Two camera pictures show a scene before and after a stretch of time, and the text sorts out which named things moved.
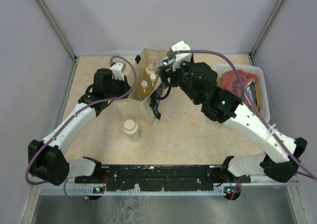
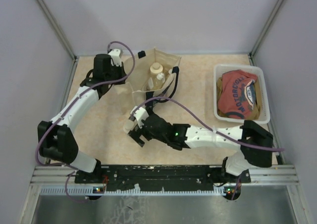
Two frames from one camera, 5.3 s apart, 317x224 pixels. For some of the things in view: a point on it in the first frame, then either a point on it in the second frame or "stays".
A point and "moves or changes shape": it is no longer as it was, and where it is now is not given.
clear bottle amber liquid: [146, 93] → [159, 81]
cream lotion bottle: [149, 70] → [155, 68]
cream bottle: [131, 129] stays
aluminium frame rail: [57, 28] stays
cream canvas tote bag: [134, 105] moves or changes shape
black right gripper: [167, 72] → [135, 135]
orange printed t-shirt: [230, 81] stays
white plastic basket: [260, 71] stays
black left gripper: [125, 84] → [121, 70]
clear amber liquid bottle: [153, 83] stays
